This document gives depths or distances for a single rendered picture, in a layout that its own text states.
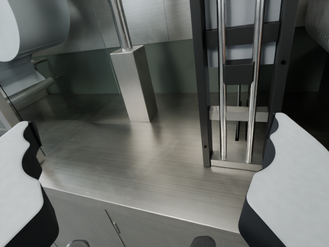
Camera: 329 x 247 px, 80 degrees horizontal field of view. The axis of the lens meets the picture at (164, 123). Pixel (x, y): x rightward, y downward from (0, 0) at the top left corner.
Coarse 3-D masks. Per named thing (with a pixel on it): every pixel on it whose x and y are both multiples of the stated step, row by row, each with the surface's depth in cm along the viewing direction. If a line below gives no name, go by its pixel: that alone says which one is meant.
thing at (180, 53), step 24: (120, 48) 94; (168, 48) 86; (192, 48) 82; (312, 48) 69; (168, 72) 92; (192, 72) 88; (216, 72) 84; (264, 72) 78; (288, 72) 75; (312, 72) 73
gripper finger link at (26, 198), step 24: (0, 144) 9; (24, 144) 9; (0, 168) 7; (24, 168) 8; (0, 192) 6; (24, 192) 6; (0, 216) 6; (24, 216) 6; (48, 216) 6; (0, 240) 5; (24, 240) 5; (48, 240) 6
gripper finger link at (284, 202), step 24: (288, 120) 10; (288, 144) 8; (312, 144) 8; (264, 168) 7; (288, 168) 7; (312, 168) 7; (264, 192) 6; (288, 192) 6; (312, 192) 6; (240, 216) 6; (264, 216) 5; (288, 216) 5; (312, 216) 5; (264, 240) 5; (288, 240) 5; (312, 240) 5
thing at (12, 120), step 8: (0, 96) 55; (0, 104) 55; (8, 104) 56; (0, 112) 55; (8, 112) 57; (0, 120) 57; (8, 120) 57; (16, 120) 59; (8, 128) 58; (40, 160) 66
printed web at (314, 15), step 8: (312, 0) 52; (320, 0) 46; (328, 0) 42; (312, 8) 52; (320, 8) 46; (328, 8) 41; (312, 16) 51; (320, 16) 46; (328, 16) 41; (312, 24) 51; (320, 24) 45; (328, 24) 41; (312, 32) 51; (320, 32) 45; (328, 32) 40; (320, 40) 46; (328, 40) 40; (328, 48) 41; (248, 96) 66; (248, 104) 58
